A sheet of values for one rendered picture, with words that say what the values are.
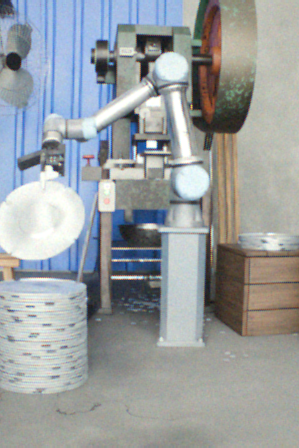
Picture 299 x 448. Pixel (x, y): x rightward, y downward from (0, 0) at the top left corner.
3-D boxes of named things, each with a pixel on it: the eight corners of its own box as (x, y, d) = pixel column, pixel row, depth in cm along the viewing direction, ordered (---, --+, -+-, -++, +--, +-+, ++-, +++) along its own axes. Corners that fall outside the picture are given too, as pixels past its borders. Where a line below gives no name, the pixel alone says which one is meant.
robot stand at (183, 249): (204, 346, 199) (208, 228, 197) (156, 345, 201) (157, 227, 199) (205, 334, 218) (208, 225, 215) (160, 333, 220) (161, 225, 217)
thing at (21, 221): (103, 205, 164) (103, 203, 163) (47, 277, 151) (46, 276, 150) (32, 170, 173) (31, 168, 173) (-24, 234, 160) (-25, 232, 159)
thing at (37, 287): (105, 290, 158) (105, 288, 158) (20, 300, 139) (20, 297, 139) (53, 278, 180) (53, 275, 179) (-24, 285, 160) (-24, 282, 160)
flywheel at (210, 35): (267, -45, 258) (227, 35, 329) (225, -43, 256) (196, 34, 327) (271, 99, 248) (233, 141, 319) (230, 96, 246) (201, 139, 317)
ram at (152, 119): (168, 133, 273) (168, 78, 272) (139, 132, 272) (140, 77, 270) (164, 136, 291) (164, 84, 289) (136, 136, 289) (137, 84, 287)
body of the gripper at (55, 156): (64, 161, 172) (65, 138, 180) (38, 162, 171) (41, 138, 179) (64, 179, 177) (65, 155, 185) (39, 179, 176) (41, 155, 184)
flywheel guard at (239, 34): (259, 124, 249) (266, -58, 245) (202, 121, 246) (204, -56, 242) (212, 143, 352) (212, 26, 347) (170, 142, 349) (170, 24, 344)
